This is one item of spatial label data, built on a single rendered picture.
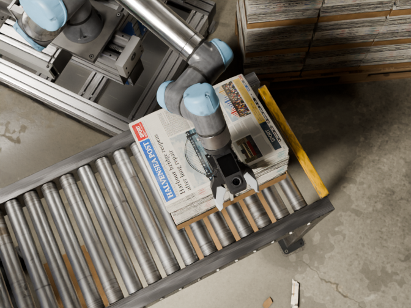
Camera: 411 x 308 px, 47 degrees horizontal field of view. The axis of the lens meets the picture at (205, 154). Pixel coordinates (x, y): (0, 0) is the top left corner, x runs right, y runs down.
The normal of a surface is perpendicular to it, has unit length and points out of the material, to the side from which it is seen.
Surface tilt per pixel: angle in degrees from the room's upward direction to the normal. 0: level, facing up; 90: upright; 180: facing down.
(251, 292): 0
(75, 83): 0
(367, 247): 0
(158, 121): 9
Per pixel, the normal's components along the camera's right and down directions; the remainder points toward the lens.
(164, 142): -0.09, -0.43
